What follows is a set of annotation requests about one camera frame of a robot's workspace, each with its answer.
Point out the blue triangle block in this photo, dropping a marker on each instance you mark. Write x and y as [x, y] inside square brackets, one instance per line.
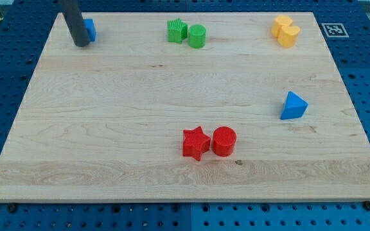
[294, 107]

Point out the light wooden board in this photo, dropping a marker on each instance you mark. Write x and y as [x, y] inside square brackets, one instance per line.
[104, 123]

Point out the red star block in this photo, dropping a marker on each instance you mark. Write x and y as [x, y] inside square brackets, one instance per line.
[195, 143]

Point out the red cylinder block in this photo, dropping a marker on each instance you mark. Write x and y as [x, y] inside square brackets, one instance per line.
[224, 139]

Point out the green cylinder block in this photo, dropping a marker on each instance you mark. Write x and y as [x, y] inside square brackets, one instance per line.
[197, 36]

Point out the green star block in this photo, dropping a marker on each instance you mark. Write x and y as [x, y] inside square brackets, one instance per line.
[177, 30]

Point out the yellow heart block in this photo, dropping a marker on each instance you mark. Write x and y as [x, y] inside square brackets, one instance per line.
[288, 36]

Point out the blue cube block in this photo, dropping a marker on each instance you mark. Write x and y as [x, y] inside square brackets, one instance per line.
[89, 25]

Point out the yellow hexagon block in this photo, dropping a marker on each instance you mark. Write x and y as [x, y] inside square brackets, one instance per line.
[279, 21]

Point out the white fiducial marker tag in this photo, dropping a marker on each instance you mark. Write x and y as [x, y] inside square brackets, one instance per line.
[334, 30]

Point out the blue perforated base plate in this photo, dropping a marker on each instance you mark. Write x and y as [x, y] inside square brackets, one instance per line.
[23, 33]

